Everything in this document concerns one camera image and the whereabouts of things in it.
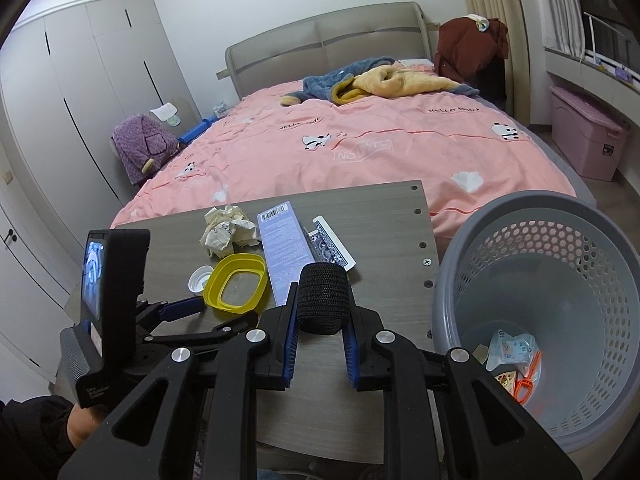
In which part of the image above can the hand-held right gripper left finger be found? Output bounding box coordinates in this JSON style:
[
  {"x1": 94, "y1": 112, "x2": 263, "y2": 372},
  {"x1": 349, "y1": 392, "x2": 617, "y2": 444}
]
[{"x1": 57, "y1": 282, "x2": 301, "y2": 480}]

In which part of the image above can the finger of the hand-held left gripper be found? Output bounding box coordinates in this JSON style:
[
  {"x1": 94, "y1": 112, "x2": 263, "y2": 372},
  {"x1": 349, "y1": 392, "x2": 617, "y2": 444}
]
[
  {"x1": 145, "y1": 312, "x2": 261, "y2": 353},
  {"x1": 135, "y1": 296, "x2": 206, "y2": 333}
]

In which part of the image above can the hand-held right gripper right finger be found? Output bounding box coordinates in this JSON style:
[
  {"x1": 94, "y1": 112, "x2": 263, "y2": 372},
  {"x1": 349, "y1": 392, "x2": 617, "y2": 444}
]
[{"x1": 342, "y1": 287, "x2": 583, "y2": 480}]

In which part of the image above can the white bottle cap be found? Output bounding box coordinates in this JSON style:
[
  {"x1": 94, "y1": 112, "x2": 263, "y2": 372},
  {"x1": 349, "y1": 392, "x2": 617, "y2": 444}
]
[{"x1": 189, "y1": 266, "x2": 215, "y2": 295}]

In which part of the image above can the yellow plastic lid ring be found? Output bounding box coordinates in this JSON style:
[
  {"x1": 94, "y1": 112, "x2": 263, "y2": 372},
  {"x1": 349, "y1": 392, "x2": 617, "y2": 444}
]
[{"x1": 202, "y1": 253, "x2": 269, "y2": 313}]

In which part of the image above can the black tape roll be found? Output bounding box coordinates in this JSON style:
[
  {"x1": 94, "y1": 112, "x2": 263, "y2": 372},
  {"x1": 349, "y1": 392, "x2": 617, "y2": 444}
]
[{"x1": 296, "y1": 262, "x2": 349, "y2": 336}]

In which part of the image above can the white tissue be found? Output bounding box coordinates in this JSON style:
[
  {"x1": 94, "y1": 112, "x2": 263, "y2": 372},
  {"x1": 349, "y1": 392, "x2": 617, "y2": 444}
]
[{"x1": 200, "y1": 204, "x2": 262, "y2": 259}]

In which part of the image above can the blue patterned card box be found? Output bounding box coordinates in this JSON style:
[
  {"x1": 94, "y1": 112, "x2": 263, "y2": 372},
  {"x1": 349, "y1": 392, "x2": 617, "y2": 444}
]
[{"x1": 302, "y1": 216, "x2": 357, "y2": 272}]

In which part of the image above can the pale purple carton box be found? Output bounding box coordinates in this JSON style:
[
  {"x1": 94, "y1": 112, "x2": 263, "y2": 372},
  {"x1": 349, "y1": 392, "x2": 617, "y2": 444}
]
[{"x1": 257, "y1": 200, "x2": 317, "y2": 306}]

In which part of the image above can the red printed snack wrapper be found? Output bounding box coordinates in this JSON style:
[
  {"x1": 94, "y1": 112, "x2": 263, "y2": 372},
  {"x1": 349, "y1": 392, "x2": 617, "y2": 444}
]
[{"x1": 492, "y1": 367, "x2": 521, "y2": 396}]

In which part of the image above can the white plastic packet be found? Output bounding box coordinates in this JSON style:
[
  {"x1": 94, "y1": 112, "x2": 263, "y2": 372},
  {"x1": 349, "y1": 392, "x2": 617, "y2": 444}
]
[{"x1": 487, "y1": 330, "x2": 538, "y2": 373}]

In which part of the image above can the orange plastic clip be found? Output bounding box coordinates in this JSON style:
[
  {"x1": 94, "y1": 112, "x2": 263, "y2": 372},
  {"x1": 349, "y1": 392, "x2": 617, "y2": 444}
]
[{"x1": 514, "y1": 351, "x2": 543, "y2": 405}]

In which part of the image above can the grey perforated plastic basket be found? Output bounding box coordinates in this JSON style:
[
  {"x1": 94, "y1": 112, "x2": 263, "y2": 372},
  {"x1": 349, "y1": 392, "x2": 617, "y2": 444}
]
[{"x1": 431, "y1": 191, "x2": 640, "y2": 453}]

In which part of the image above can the person's left forearm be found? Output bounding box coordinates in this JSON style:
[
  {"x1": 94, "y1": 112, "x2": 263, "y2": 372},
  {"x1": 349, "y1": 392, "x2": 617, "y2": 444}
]
[{"x1": 0, "y1": 395, "x2": 76, "y2": 480}]

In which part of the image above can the person's left hand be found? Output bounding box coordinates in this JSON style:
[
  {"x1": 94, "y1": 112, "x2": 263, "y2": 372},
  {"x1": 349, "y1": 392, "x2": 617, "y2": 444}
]
[{"x1": 67, "y1": 401, "x2": 108, "y2": 448}]

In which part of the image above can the purple fleece garment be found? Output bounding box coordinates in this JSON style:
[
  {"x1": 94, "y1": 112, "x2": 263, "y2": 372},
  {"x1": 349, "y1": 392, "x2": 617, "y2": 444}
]
[{"x1": 111, "y1": 114, "x2": 182, "y2": 187}]

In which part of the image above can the blue plastic roller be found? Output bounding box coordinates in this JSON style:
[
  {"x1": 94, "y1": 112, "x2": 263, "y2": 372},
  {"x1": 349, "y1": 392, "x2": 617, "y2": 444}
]
[{"x1": 177, "y1": 116, "x2": 217, "y2": 143}]

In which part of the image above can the pink printed duvet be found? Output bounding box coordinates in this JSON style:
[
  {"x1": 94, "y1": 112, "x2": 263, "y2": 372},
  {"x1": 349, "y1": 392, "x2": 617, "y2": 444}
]
[{"x1": 110, "y1": 62, "x2": 581, "y2": 241}]

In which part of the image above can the white wardrobe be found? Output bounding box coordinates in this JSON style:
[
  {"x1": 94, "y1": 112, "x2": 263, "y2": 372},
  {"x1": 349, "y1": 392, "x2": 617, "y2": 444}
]
[{"x1": 0, "y1": 0, "x2": 186, "y2": 381}]

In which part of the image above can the blue yellow fleece robe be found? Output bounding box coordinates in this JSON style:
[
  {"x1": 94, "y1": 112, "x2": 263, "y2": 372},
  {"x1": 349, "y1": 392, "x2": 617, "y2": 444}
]
[{"x1": 280, "y1": 55, "x2": 481, "y2": 107}]

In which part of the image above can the grey upholstered headboard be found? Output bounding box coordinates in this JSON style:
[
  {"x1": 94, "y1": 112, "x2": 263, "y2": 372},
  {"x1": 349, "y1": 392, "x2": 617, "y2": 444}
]
[{"x1": 225, "y1": 2, "x2": 433, "y2": 101}]

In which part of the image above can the pink storage box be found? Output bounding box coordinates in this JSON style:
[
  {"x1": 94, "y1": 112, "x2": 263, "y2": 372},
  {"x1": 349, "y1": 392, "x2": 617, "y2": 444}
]
[{"x1": 550, "y1": 85, "x2": 631, "y2": 182}]

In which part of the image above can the brown coat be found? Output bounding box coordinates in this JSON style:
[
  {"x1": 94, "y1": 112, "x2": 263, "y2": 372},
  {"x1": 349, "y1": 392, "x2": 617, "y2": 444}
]
[{"x1": 434, "y1": 16, "x2": 511, "y2": 86}]

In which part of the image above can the white window ledge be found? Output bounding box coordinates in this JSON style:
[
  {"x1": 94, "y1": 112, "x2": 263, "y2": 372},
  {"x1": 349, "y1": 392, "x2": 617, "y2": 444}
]
[{"x1": 544, "y1": 47, "x2": 640, "y2": 131}]

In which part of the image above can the white desk lamp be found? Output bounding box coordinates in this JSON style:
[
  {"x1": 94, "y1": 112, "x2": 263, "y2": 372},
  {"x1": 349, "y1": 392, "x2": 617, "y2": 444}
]
[{"x1": 582, "y1": 12, "x2": 640, "y2": 61}]

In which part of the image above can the white sheer curtain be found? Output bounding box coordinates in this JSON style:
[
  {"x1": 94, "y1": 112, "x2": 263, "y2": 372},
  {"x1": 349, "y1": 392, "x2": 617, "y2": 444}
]
[{"x1": 530, "y1": 0, "x2": 588, "y2": 56}]

